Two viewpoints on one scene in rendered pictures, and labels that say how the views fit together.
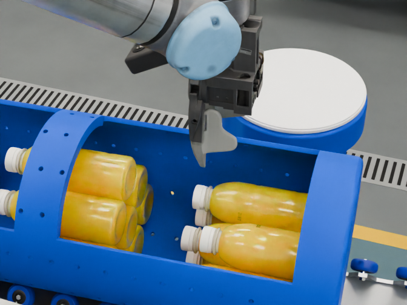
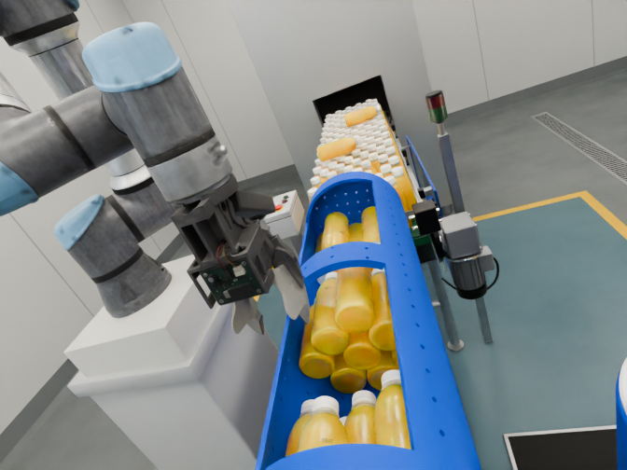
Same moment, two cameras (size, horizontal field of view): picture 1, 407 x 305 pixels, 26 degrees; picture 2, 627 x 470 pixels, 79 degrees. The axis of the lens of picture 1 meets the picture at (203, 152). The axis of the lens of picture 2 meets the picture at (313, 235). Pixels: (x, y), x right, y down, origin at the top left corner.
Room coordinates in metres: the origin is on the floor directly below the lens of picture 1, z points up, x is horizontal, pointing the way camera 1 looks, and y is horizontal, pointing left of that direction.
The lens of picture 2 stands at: (1.00, -0.42, 1.59)
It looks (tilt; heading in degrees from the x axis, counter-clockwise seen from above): 25 degrees down; 91
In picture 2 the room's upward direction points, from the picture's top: 23 degrees counter-clockwise
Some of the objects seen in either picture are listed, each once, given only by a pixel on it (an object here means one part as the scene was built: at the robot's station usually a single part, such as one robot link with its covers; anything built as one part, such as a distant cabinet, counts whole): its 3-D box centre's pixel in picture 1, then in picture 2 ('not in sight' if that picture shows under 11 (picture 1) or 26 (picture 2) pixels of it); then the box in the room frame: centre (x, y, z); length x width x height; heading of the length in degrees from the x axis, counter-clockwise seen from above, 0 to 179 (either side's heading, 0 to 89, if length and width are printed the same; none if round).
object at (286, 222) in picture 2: not in sight; (285, 214); (0.92, 0.97, 1.05); 0.20 x 0.10 x 0.10; 76
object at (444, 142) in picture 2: not in sight; (468, 251); (1.59, 0.98, 0.55); 0.04 x 0.04 x 1.10; 76
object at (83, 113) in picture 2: not in sight; (120, 115); (0.85, 0.07, 1.59); 0.11 x 0.11 x 0.08; 27
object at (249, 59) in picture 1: (224, 60); (227, 240); (0.91, -0.03, 1.43); 0.09 x 0.08 x 0.12; 76
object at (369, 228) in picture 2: not in sight; (374, 231); (1.15, 0.48, 1.10); 0.19 x 0.07 x 0.07; 75
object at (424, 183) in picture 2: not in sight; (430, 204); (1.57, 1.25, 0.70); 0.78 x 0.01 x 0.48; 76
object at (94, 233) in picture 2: not in sight; (97, 233); (0.58, 0.38, 1.40); 0.13 x 0.12 x 0.14; 27
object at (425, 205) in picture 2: not in sight; (424, 219); (1.35, 0.69, 0.95); 0.10 x 0.07 x 0.10; 166
